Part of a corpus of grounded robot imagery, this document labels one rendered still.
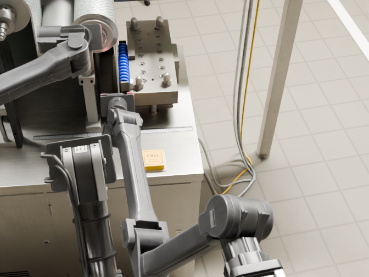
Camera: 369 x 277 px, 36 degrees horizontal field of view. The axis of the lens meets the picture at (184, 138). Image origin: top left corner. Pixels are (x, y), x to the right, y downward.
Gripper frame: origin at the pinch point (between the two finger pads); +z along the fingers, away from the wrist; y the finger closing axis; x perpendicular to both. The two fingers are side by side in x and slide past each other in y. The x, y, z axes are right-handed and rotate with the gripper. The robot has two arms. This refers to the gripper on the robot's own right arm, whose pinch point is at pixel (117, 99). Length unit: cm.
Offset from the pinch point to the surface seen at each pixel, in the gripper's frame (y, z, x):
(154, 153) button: 10.3, -3.1, -18.3
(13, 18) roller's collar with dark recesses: -27.4, -9.5, 27.7
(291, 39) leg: 75, 64, 7
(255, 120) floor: 74, 129, -48
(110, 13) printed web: -0.1, 2.1, 26.8
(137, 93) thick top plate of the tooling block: 6.2, 6.9, -0.2
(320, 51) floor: 129, 179, -19
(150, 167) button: 8.8, -7.1, -21.5
